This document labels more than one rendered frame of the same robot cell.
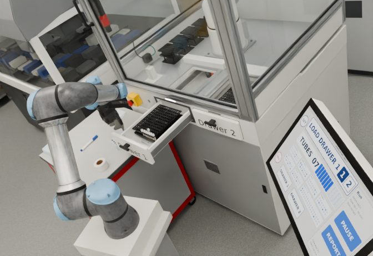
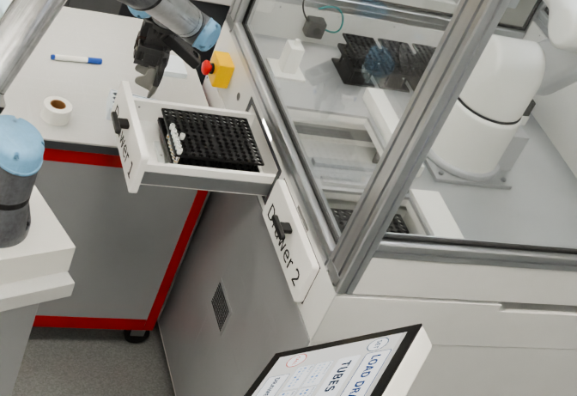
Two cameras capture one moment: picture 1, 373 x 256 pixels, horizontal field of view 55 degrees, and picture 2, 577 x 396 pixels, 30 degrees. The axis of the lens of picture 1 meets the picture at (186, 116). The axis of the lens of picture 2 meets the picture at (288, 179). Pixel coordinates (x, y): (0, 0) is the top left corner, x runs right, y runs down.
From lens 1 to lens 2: 0.68 m
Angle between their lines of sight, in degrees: 4
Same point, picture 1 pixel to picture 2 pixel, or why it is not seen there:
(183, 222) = (82, 352)
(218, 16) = (430, 81)
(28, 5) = not seen: outside the picture
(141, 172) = (102, 191)
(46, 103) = not seen: outside the picture
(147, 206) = (51, 238)
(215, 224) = not seen: outside the picture
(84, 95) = not seen: outside the picture
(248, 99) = (361, 247)
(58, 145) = (27, 15)
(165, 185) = (118, 256)
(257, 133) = (325, 314)
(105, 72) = not seen: outside the picture
